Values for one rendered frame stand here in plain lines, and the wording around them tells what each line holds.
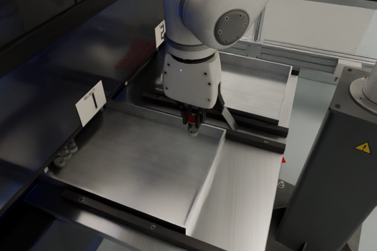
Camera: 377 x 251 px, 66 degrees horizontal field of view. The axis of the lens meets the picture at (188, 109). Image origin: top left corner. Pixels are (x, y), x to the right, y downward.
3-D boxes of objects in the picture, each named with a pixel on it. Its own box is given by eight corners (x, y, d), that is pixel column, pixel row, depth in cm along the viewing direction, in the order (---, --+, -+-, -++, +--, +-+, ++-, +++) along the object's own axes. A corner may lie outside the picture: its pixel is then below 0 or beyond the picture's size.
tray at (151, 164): (38, 180, 63) (33, 170, 60) (106, 106, 81) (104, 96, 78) (185, 237, 53) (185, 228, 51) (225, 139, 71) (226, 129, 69)
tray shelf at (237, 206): (24, 204, 60) (21, 199, 59) (165, 46, 109) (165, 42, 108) (254, 301, 47) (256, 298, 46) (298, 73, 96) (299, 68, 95)
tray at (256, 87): (156, 98, 83) (155, 88, 81) (189, 54, 101) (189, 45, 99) (276, 130, 74) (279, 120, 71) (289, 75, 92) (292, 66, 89)
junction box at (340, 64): (332, 76, 165) (338, 63, 159) (332, 71, 168) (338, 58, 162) (355, 80, 161) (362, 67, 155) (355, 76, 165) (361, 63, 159)
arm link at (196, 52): (153, 38, 45) (155, 55, 47) (207, 50, 42) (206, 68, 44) (177, 15, 50) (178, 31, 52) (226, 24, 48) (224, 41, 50)
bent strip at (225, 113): (219, 130, 74) (221, 113, 70) (223, 122, 76) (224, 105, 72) (275, 145, 70) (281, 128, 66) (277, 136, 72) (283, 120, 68)
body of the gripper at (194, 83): (153, 49, 47) (160, 100, 54) (213, 63, 44) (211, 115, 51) (174, 27, 52) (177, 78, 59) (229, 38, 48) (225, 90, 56)
